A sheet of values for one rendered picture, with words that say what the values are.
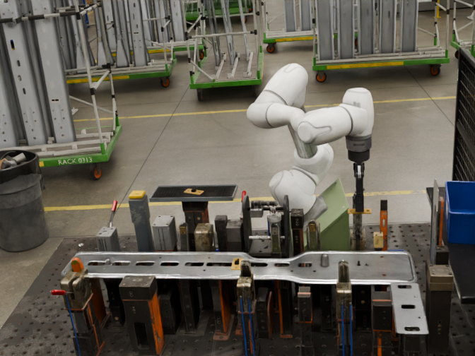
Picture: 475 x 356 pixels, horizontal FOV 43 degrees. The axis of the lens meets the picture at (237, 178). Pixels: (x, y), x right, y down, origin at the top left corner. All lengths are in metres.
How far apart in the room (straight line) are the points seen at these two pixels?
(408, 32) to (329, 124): 7.51
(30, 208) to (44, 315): 2.16
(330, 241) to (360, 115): 1.01
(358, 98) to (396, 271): 0.67
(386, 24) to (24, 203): 6.18
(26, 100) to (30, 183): 1.79
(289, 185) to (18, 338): 1.39
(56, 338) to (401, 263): 1.43
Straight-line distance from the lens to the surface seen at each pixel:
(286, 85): 2.54
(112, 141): 6.42
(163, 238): 2.54
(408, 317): 2.09
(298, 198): 2.96
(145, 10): 11.55
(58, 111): 6.45
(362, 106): 2.05
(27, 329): 2.83
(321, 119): 1.96
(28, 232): 5.02
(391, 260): 2.38
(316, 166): 2.98
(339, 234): 2.90
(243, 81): 8.38
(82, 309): 2.39
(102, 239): 2.64
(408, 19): 9.42
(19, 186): 4.83
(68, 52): 10.15
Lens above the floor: 2.21
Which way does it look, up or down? 22 degrees down
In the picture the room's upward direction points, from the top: 5 degrees counter-clockwise
